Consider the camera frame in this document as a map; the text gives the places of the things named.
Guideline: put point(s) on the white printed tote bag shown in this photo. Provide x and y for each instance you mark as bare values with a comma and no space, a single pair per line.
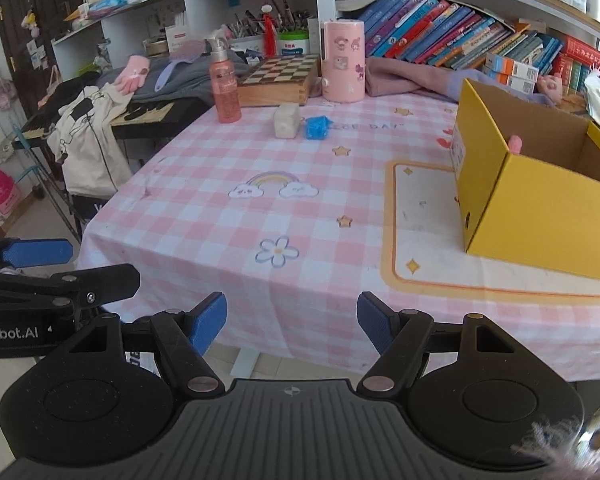
90,150

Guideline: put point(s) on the grey garment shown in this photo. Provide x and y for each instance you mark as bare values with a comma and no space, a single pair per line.
190,77

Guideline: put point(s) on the wooden chessboard box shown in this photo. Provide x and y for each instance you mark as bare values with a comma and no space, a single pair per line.
280,77

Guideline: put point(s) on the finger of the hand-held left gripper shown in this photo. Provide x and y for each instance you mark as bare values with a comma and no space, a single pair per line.
105,282
35,253

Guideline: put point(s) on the fluffy charm with metal bell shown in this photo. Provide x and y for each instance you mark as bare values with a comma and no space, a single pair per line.
595,440

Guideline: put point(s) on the purple hairbrush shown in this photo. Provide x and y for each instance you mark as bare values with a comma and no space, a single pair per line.
180,57

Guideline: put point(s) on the red tasselled ornament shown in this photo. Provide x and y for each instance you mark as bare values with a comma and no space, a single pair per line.
270,35

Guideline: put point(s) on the red thick dictionary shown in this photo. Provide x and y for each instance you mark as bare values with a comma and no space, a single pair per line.
585,55

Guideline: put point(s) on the blue wrapper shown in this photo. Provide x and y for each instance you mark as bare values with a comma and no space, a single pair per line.
316,127

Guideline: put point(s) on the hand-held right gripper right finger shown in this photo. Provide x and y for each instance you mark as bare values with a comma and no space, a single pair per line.
377,322

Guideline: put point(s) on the pink triangular bag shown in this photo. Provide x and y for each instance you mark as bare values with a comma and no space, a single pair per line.
0,195

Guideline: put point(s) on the white tissue pack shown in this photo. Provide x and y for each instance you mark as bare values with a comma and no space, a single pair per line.
286,121

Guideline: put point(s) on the small pink cloth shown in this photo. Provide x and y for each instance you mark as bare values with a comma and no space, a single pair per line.
516,144

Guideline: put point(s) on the yellow cardboard box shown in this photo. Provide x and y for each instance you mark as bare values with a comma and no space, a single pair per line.
530,210

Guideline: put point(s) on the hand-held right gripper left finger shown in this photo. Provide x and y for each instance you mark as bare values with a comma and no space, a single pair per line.
207,322

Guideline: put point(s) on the black keyboard piano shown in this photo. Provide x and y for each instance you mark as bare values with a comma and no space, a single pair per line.
150,112

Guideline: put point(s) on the pink and purple garment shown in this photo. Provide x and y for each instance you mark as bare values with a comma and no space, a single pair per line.
405,77

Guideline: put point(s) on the row of colourful books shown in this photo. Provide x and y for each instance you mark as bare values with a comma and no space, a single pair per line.
430,30

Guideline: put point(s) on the blue tissue packet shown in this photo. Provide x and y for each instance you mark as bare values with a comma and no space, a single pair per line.
107,4

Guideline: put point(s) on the bunch of pens and brushes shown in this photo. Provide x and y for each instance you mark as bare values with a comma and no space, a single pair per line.
250,22

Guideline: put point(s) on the pink spray bottle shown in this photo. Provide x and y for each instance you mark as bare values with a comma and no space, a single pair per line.
225,90

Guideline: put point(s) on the pink plush pig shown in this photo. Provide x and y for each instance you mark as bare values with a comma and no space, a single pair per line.
550,87

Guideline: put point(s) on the pink checked tablecloth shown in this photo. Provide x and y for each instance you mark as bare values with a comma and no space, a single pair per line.
260,220

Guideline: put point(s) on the white jar with red label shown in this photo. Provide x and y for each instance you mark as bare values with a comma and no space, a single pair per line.
293,44

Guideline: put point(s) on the dark brown wooden door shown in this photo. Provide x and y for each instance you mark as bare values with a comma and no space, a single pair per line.
15,35

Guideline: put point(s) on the pink glove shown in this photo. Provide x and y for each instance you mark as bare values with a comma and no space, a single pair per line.
132,75

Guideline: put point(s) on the pink cartoon canister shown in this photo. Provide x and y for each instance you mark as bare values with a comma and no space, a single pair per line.
342,65

